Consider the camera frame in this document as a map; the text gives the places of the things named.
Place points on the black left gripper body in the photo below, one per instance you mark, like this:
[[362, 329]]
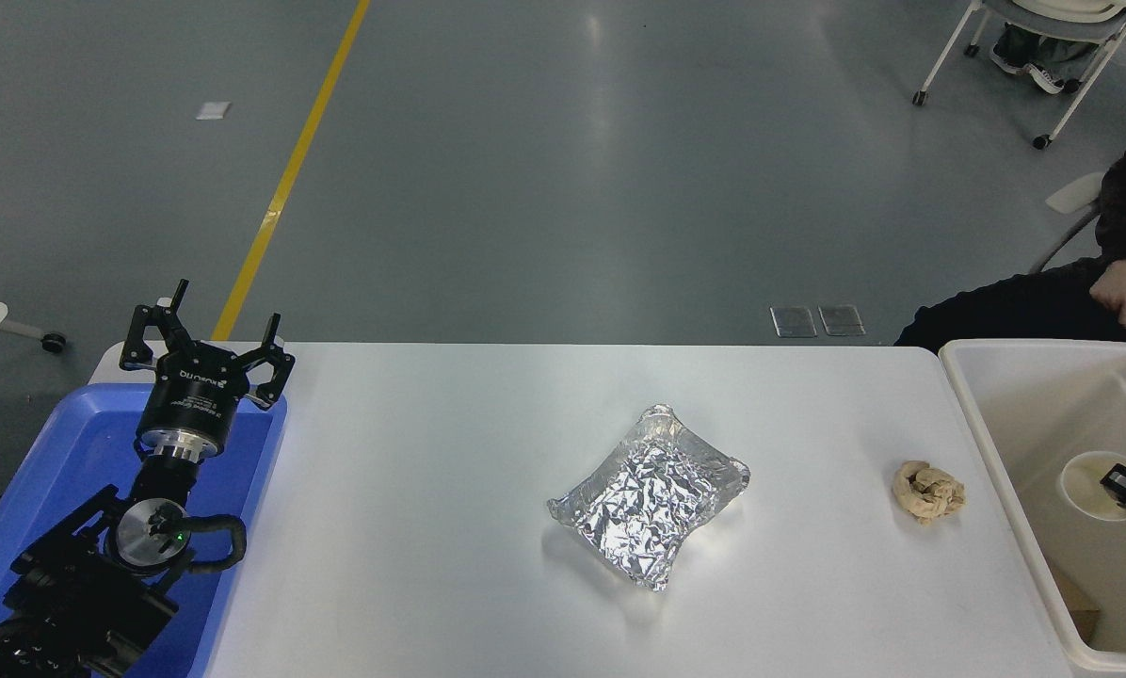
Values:
[[191, 395]]

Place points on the white paper cup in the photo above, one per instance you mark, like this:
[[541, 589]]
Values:
[[1083, 485]]

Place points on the person's hand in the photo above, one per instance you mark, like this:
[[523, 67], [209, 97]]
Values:
[[1117, 287]]

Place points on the blue plastic tray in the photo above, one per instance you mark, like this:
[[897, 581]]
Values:
[[73, 443]]

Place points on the large pale plastic bin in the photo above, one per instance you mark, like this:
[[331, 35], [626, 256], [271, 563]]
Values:
[[1024, 414]]

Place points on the crumpled tan paper ball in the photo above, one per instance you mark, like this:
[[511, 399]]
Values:
[[925, 492]]

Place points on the person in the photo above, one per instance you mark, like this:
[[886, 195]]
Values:
[[1015, 311]]

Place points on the grey chair with white armrest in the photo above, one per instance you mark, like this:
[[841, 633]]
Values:
[[1071, 193]]

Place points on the metal floor outlet cover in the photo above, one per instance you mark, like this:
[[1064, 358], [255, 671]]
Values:
[[842, 320], [794, 322]]

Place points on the crumpled silver foil tray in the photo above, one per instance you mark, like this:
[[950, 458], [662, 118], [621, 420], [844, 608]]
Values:
[[652, 499]]

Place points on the white wheeled chair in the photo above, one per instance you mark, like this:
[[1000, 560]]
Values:
[[1090, 71]]

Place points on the person's legs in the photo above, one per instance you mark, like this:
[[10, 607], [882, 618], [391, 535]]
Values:
[[1043, 61]]

